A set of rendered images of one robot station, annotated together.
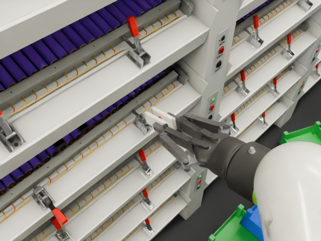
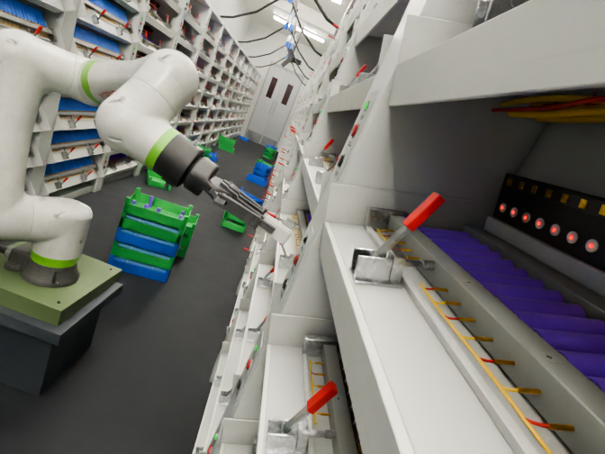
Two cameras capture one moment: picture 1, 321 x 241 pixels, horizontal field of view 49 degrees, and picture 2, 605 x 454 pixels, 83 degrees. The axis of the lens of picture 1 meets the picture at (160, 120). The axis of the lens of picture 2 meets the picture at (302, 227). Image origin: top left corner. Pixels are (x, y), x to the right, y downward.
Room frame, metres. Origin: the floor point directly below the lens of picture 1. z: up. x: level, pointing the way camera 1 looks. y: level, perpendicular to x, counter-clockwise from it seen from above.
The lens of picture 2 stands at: (0.92, -0.54, 1.05)
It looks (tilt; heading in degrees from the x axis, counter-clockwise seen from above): 16 degrees down; 125
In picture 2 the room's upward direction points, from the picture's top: 24 degrees clockwise
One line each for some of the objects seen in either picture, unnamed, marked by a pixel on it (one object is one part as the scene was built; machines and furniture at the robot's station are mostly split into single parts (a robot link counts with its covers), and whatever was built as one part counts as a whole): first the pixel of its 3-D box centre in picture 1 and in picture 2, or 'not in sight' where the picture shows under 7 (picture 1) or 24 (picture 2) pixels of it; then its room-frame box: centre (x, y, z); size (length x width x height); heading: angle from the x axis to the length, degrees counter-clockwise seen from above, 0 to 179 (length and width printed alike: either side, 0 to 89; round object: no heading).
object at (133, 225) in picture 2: not in sight; (156, 222); (-0.64, 0.41, 0.28); 0.30 x 0.20 x 0.08; 53
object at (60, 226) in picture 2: not in sight; (57, 230); (-0.14, -0.19, 0.48); 0.16 x 0.13 x 0.19; 88
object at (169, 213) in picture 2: not in sight; (159, 208); (-0.64, 0.41, 0.36); 0.30 x 0.20 x 0.08; 53
